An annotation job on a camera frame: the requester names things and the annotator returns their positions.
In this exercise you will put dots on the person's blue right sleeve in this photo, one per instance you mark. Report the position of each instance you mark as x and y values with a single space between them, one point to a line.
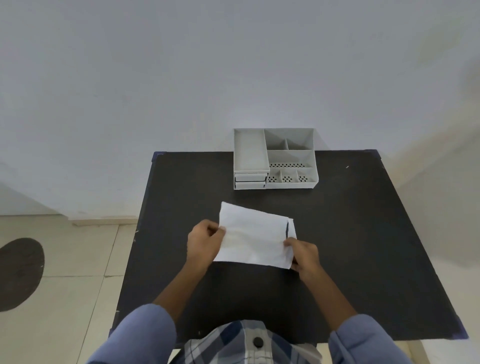
363 341

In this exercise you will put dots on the person's plaid shirt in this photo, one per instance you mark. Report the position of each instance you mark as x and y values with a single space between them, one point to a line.
225 345

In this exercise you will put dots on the black round floor mat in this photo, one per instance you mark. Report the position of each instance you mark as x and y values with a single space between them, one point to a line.
18 273

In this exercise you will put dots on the person's left hand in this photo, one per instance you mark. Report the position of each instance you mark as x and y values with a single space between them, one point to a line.
202 243

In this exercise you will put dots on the person's right hand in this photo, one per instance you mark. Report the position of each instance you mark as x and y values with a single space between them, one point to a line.
305 258

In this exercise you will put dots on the white paper sheet blue print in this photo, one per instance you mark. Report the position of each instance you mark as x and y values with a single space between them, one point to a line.
255 236

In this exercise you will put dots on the person's blue left sleeve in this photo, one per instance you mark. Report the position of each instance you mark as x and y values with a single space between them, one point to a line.
138 337

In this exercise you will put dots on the person's left forearm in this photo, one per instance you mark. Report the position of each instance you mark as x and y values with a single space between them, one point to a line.
180 292

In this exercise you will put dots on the person's blue sleeve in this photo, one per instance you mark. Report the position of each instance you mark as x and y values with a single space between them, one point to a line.
138 337
363 341

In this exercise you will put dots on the person's right forearm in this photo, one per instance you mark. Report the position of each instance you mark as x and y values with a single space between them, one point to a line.
330 300

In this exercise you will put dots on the grey plastic desk organizer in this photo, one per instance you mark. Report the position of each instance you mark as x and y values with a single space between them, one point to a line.
288 155

